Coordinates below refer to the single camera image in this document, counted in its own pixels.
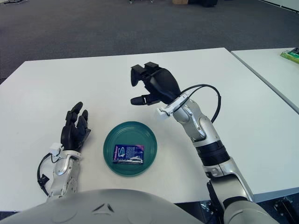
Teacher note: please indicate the black case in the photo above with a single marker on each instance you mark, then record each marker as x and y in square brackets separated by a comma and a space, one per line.
[203, 2]

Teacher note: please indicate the grey robot torso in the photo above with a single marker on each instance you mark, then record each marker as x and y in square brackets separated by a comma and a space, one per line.
[105, 210]

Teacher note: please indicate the green flat box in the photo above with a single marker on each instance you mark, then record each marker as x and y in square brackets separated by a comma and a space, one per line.
[290, 55]

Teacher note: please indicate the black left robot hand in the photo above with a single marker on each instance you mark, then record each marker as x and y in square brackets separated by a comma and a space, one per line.
[72, 135]

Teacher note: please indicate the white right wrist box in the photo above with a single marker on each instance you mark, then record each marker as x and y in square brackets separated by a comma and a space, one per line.
[161, 114]

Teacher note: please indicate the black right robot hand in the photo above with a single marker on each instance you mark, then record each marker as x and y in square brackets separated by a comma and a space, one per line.
[163, 86]

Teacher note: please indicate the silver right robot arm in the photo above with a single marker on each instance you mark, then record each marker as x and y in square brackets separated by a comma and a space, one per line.
[201, 126]

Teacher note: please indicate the black metal stand frame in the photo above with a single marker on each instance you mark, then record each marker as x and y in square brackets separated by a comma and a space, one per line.
[286, 207]

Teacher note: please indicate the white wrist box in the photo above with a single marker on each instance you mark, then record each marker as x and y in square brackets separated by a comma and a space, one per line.
[55, 149]
[161, 114]

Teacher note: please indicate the blue purple gum pack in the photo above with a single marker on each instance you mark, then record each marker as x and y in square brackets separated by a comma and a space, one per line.
[128, 154]

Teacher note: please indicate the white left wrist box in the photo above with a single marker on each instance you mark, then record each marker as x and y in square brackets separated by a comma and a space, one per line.
[55, 149]

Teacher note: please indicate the green round plate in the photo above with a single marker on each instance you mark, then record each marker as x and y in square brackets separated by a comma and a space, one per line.
[130, 133]

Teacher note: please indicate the black wheeled cart base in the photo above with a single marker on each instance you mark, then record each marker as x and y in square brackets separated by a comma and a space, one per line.
[140, 1]

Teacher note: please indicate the brown cardboard box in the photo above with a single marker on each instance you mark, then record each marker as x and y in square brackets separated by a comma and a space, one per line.
[180, 2]

